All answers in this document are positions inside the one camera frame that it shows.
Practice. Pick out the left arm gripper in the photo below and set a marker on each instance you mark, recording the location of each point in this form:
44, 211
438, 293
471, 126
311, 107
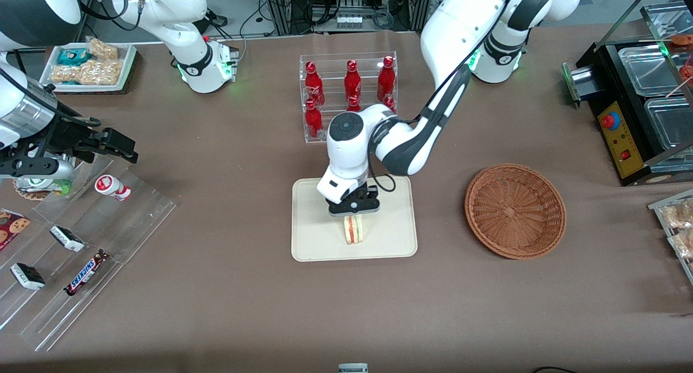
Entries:
361, 192

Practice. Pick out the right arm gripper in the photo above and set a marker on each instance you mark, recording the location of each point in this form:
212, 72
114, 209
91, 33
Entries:
66, 135

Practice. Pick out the triangle sandwich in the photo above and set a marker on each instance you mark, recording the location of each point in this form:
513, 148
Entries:
354, 231

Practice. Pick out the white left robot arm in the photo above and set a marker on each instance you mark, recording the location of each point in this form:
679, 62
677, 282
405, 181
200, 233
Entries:
449, 26

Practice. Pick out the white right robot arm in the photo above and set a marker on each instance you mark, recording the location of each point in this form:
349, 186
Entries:
189, 15

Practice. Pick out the cream plastic tray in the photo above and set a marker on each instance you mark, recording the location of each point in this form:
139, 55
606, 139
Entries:
319, 237

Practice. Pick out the white snack tray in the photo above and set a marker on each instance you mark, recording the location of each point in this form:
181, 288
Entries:
51, 86

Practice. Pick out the round brown wicker basket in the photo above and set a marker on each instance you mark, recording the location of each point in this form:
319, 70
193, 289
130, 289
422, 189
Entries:
514, 210

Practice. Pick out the grey snack tray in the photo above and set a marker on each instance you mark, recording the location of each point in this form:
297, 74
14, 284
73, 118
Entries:
658, 210

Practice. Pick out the white red yogurt bottle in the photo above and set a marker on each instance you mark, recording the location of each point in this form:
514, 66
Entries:
111, 187

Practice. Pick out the packaged rice cracker snack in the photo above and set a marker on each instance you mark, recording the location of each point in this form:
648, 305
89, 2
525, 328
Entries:
683, 243
103, 49
65, 74
677, 215
102, 72

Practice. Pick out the clear acrylic stepped display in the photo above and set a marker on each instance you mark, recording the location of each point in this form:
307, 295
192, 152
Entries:
124, 221

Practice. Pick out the red cola bottle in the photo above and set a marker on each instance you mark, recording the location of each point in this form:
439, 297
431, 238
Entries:
353, 103
352, 80
386, 80
312, 83
390, 103
313, 121

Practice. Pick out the round green white package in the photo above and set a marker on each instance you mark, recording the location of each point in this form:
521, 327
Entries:
35, 190

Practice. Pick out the teal snack packet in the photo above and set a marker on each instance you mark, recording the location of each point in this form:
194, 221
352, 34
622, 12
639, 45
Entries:
73, 56

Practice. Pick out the black white snack bar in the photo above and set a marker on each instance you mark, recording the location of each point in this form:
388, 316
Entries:
28, 276
67, 239

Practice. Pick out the Snickers chocolate bar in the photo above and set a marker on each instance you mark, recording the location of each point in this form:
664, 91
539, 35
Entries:
86, 273

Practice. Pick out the chocolate chip cookie box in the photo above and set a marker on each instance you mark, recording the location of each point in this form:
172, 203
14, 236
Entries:
11, 227

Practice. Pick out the clear acrylic bottle rack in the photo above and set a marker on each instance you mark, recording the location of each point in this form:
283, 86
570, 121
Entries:
333, 64

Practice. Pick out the small grey device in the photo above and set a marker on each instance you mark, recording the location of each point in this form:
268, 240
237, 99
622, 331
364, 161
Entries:
353, 368

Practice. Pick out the white power strip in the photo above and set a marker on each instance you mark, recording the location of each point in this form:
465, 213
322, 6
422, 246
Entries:
349, 21

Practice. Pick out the grey metal side box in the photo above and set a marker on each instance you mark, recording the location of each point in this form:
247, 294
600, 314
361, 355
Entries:
578, 83

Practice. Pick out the black food warmer machine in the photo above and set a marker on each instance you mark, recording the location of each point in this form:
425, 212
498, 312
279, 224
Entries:
622, 140

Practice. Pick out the steel food pan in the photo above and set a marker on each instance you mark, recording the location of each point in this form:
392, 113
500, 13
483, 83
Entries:
668, 18
644, 70
671, 121

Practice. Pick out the aluminium frame rack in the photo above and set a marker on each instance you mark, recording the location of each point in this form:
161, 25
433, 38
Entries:
287, 5

